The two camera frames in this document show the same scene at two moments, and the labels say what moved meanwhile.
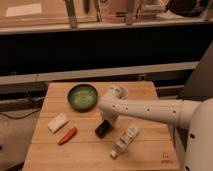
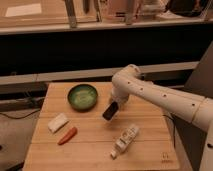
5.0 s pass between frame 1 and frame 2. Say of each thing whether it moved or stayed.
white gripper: moved
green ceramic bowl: stayed
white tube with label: stayed
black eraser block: moved
